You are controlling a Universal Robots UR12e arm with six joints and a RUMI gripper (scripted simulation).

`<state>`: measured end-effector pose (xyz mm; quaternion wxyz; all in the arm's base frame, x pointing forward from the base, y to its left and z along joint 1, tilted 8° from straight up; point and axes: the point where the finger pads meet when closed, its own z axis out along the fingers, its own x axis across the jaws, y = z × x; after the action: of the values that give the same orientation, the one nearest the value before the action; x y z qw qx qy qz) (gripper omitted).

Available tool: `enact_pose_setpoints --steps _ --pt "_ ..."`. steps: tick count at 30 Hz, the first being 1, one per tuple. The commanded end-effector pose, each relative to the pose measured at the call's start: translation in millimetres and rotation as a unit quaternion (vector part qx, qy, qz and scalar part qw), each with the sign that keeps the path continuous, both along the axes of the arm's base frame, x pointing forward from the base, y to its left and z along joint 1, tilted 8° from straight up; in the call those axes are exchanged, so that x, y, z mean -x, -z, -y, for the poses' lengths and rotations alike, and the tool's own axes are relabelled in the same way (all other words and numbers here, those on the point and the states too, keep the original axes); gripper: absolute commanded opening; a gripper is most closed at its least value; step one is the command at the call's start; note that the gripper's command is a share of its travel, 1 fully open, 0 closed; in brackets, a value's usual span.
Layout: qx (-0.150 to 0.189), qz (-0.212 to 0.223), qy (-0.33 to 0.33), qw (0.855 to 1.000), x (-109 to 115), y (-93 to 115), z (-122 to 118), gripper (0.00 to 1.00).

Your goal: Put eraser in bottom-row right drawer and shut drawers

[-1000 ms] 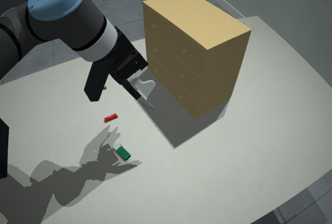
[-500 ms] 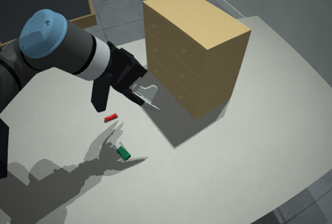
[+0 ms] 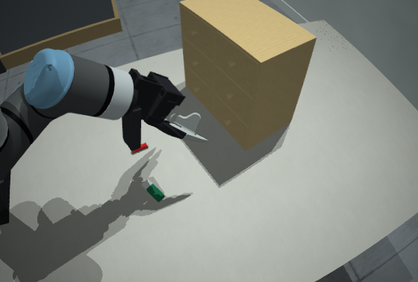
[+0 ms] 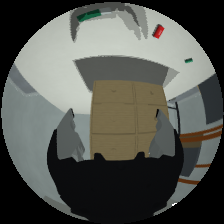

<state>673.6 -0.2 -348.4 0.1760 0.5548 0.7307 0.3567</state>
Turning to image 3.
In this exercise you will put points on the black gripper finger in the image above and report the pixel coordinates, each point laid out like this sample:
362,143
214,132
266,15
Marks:
181,127

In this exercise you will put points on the brown wooden drawer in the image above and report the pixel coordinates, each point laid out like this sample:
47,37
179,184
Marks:
230,120
201,90
198,62
200,33
241,67
238,99

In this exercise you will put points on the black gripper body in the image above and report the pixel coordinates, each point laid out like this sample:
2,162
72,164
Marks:
152,96

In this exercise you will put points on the tan chest of drawers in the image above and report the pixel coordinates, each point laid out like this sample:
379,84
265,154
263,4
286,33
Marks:
282,48

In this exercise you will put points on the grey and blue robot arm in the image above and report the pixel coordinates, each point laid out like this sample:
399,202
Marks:
58,83

